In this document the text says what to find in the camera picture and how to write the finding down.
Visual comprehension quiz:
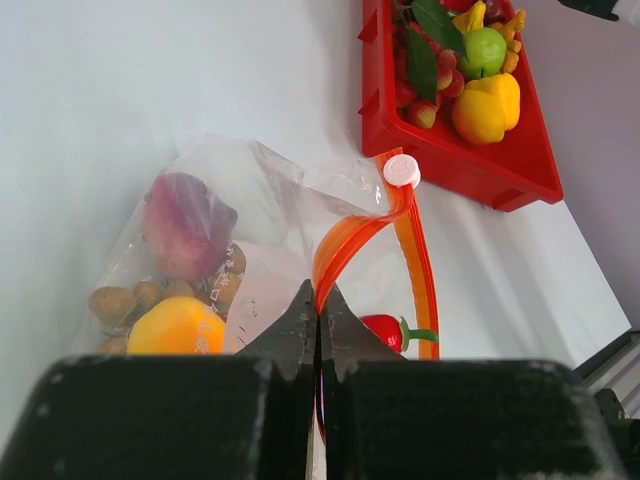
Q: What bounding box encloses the yellow ginger root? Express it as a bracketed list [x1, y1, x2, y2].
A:
[490, 10, 527, 74]

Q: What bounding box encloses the yellow bell pepper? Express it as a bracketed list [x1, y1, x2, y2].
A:
[465, 73, 521, 131]

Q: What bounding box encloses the red lychee cluster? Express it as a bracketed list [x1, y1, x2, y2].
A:
[391, 1, 466, 130]

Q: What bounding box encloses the clear zip bag orange zipper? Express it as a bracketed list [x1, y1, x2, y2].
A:
[97, 137, 439, 430]

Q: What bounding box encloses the red plastic tray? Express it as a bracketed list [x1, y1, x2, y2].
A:
[358, 1, 564, 212]

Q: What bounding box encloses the purple onion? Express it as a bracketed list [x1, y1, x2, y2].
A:
[141, 172, 238, 282]

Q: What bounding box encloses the green apple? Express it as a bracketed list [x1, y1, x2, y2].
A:
[457, 27, 507, 81]

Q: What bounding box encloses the orange yellow mango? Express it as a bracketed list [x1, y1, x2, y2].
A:
[127, 297, 226, 355]

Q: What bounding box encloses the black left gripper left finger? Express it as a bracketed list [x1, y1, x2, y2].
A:
[1, 282, 316, 479]

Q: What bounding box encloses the yellow lemon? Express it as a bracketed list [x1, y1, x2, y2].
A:
[452, 90, 506, 146]

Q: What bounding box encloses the red chili pepper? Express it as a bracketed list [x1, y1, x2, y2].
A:
[360, 314, 439, 353]

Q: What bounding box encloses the dark plum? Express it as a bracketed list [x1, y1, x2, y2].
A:
[484, 0, 511, 25]

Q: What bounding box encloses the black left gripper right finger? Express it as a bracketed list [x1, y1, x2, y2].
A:
[318, 289, 625, 479]

